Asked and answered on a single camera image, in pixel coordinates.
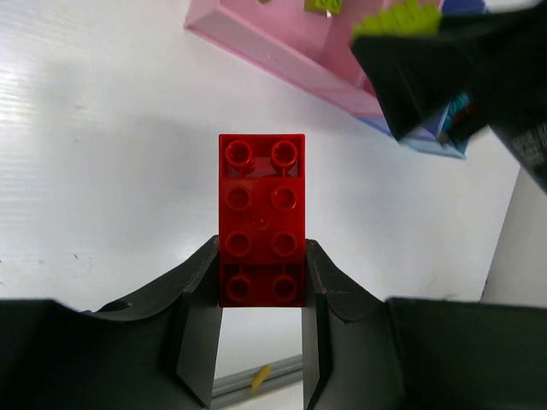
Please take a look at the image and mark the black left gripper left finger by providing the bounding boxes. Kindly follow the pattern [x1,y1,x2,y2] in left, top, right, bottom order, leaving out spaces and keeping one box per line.
[1,237,222,409]

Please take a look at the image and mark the red flower lego figure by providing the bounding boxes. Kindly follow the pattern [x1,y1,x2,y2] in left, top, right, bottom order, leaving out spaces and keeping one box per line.
[219,134,306,308]

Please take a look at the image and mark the purple container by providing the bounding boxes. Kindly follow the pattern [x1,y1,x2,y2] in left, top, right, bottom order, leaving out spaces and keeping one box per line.
[356,105,449,150]

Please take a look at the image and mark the front aluminium rail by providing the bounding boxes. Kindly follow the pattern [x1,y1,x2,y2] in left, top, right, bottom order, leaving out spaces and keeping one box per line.
[210,354,303,409]

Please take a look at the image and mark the teal lego piece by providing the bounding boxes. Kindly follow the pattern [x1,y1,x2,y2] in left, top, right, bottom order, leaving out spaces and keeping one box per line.
[440,93,469,132]

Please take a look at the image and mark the lime green base brick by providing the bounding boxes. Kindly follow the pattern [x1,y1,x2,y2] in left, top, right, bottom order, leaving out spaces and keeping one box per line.
[352,1,443,39]

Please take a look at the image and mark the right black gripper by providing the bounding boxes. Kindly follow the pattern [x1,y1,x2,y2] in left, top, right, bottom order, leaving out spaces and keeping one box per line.
[350,1,546,190]

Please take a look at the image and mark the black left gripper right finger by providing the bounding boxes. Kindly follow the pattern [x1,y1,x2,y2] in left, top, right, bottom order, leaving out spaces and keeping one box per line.
[302,240,546,409]

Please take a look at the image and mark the large pink container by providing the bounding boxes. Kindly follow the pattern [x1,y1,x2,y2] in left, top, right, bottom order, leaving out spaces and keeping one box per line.
[185,0,388,118]

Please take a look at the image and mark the green lego brick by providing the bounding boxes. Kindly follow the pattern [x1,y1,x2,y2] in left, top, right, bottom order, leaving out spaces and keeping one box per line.
[304,0,342,15]

